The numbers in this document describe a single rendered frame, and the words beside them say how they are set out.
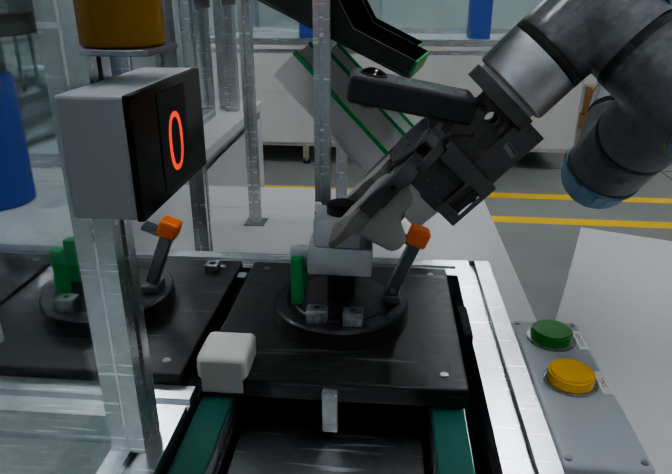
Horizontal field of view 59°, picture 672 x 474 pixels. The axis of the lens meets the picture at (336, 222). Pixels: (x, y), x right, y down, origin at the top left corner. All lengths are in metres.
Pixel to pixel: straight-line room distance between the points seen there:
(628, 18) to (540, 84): 0.08
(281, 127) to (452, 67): 1.36
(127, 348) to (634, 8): 0.46
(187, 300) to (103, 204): 0.34
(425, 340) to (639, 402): 0.28
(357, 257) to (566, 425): 0.23
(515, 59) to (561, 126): 4.20
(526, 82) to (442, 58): 3.99
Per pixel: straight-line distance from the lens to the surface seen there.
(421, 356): 0.58
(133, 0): 0.37
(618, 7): 0.54
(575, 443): 0.53
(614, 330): 0.90
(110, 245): 0.42
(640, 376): 0.82
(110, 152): 0.34
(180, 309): 0.67
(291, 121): 4.65
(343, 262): 0.59
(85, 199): 0.36
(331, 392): 0.54
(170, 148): 0.38
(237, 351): 0.55
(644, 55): 0.53
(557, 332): 0.64
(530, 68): 0.53
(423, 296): 0.68
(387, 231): 0.56
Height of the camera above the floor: 1.29
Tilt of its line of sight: 22 degrees down
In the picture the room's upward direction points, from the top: straight up
